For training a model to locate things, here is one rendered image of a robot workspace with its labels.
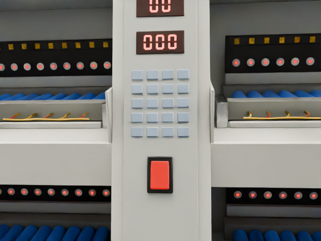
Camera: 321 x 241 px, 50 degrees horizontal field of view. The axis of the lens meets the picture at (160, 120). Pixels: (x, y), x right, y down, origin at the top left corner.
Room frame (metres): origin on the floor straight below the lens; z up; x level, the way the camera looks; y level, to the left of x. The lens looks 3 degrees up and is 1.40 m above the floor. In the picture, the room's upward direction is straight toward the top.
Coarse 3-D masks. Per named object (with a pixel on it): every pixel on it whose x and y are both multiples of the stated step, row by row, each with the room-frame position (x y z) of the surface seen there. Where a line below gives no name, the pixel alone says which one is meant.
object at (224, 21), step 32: (320, 0) 0.51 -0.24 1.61; (0, 32) 0.55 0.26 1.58; (32, 32) 0.55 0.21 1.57; (64, 32) 0.54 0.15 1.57; (96, 32) 0.54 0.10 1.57; (224, 32) 0.52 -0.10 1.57; (256, 32) 0.51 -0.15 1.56; (288, 32) 0.51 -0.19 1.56; (320, 32) 0.51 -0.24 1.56; (224, 64) 0.52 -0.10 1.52; (224, 192) 0.52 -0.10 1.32
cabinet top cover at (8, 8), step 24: (0, 0) 0.51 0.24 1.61; (24, 0) 0.51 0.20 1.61; (48, 0) 0.51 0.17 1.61; (72, 0) 0.51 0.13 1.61; (96, 0) 0.51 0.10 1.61; (216, 0) 0.51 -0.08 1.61; (240, 0) 0.51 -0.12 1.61; (264, 0) 0.51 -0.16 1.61; (288, 0) 0.51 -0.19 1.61; (312, 0) 0.51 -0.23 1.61
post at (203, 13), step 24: (120, 0) 0.33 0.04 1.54; (120, 24) 0.33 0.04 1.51; (120, 48) 0.33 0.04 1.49; (120, 72) 0.33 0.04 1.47; (120, 96) 0.33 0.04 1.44; (120, 120) 0.33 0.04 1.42; (120, 144) 0.33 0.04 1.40; (120, 168) 0.33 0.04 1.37; (120, 192) 0.33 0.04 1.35; (120, 216) 0.33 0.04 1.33; (120, 240) 0.33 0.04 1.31
